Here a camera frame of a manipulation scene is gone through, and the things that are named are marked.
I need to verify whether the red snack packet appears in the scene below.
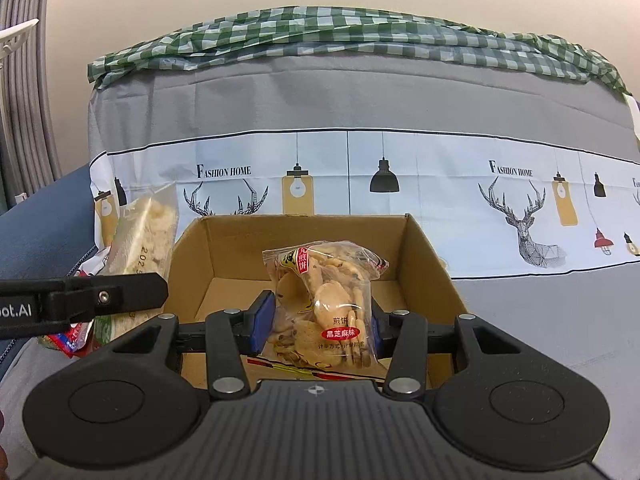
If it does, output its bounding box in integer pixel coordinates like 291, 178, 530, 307
37, 321, 94, 359

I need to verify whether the brown cardboard box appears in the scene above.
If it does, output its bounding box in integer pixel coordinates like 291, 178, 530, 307
165, 213, 471, 392

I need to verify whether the white plastic rack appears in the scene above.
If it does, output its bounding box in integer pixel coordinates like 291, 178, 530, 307
0, 18, 40, 107

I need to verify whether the cracker bag with red label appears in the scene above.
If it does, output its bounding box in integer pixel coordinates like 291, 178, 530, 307
261, 241, 390, 381

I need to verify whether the clear rice cracker bag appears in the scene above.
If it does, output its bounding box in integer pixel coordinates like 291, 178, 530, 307
95, 184, 180, 356

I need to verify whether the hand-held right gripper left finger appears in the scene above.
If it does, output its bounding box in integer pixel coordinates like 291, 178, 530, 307
100, 291, 277, 400

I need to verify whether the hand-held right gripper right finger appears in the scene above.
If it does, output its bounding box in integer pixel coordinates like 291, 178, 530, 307
369, 305, 531, 397

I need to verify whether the grey sofa with deer cover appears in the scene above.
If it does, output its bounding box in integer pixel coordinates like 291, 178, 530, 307
0, 50, 640, 480

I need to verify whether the green snack packet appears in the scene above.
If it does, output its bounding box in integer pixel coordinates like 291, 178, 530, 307
92, 316, 117, 352

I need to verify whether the grey curtain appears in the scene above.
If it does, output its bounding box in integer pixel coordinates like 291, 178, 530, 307
0, 0, 63, 211

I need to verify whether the blue sofa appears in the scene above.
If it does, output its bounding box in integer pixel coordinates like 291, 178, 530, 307
0, 162, 99, 376

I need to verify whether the green checked cloth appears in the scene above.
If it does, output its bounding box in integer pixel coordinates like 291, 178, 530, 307
87, 5, 634, 97

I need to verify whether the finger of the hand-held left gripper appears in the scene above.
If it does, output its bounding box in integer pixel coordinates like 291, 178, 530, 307
45, 273, 169, 326

